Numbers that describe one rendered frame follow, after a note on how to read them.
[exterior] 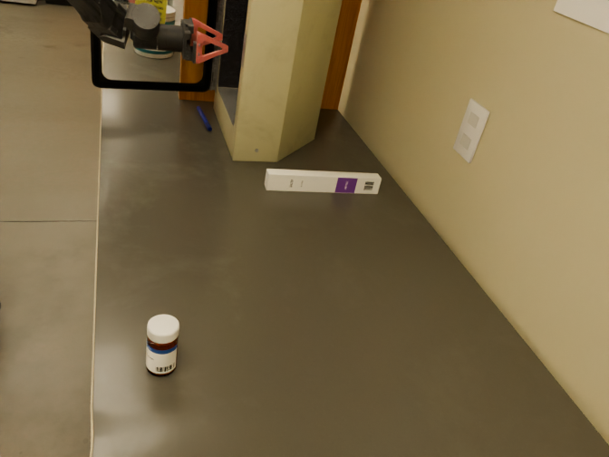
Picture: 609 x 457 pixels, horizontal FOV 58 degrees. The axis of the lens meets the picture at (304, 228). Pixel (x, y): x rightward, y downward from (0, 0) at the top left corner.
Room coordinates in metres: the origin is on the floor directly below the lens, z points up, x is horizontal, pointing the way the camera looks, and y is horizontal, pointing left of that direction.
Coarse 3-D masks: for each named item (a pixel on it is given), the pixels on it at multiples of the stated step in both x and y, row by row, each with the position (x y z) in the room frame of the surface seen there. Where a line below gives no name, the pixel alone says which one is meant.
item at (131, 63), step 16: (128, 0) 1.36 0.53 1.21; (144, 0) 1.38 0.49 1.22; (160, 0) 1.39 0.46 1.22; (176, 0) 1.41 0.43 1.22; (192, 0) 1.43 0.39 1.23; (160, 16) 1.39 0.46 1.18; (176, 16) 1.41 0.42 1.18; (192, 16) 1.43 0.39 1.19; (112, 48) 1.34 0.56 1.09; (128, 48) 1.36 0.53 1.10; (112, 64) 1.34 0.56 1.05; (128, 64) 1.36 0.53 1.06; (144, 64) 1.38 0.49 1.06; (160, 64) 1.40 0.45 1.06; (176, 64) 1.41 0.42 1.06; (192, 64) 1.43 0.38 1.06; (128, 80) 1.36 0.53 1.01; (144, 80) 1.38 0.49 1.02; (160, 80) 1.40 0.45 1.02; (176, 80) 1.42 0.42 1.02; (192, 80) 1.44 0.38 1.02
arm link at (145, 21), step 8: (128, 8) 1.17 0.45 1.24; (136, 8) 1.17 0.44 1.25; (144, 8) 1.18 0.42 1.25; (152, 8) 1.18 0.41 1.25; (128, 16) 1.15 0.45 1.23; (136, 16) 1.16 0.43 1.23; (144, 16) 1.17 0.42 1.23; (152, 16) 1.17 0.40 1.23; (128, 24) 1.17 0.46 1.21; (136, 24) 1.15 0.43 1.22; (144, 24) 1.16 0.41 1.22; (152, 24) 1.16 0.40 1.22; (128, 32) 1.22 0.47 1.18; (136, 32) 1.18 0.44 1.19; (144, 32) 1.16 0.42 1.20; (152, 32) 1.17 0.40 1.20; (104, 40) 1.20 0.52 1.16; (112, 40) 1.19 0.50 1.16; (120, 40) 1.19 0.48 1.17
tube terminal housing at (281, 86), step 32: (256, 0) 1.18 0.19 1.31; (288, 0) 1.21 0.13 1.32; (320, 0) 1.30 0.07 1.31; (256, 32) 1.19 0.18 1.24; (288, 32) 1.21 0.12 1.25; (320, 32) 1.32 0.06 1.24; (256, 64) 1.19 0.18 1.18; (288, 64) 1.22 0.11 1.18; (320, 64) 1.36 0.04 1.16; (256, 96) 1.20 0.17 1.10; (288, 96) 1.23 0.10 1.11; (320, 96) 1.39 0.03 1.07; (224, 128) 1.31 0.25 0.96; (256, 128) 1.20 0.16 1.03; (288, 128) 1.25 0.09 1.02; (256, 160) 1.20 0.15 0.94
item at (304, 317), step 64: (128, 128) 1.24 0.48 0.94; (192, 128) 1.31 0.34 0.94; (320, 128) 1.50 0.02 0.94; (128, 192) 0.95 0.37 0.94; (192, 192) 1.00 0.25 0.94; (256, 192) 1.06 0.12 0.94; (320, 192) 1.12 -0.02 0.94; (384, 192) 1.18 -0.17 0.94; (128, 256) 0.75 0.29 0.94; (192, 256) 0.79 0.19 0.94; (256, 256) 0.83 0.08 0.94; (320, 256) 0.87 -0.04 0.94; (384, 256) 0.91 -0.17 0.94; (448, 256) 0.96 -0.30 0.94; (128, 320) 0.60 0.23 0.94; (192, 320) 0.63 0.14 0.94; (256, 320) 0.66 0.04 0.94; (320, 320) 0.69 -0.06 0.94; (384, 320) 0.72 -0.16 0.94; (448, 320) 0.76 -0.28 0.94; (128, 384) 0.48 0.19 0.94; (192, 384) 0.51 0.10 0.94; (256, 384) 0.53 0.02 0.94; (320, 384) 0.55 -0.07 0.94; (384, 384) 0.58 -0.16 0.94; (448, 384) 0.61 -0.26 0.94; (512, 384) 0.63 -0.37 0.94; (128, 448) 0.40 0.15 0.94; (192, 448) 0.41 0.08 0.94; (256, 448) 0.43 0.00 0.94; (320, 448) 0.45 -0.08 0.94; (384, 448) 0.47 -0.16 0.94; (448, 448) 0.49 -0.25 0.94; (512, 448) 0.51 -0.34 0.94; (576, 448) 0.54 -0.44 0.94
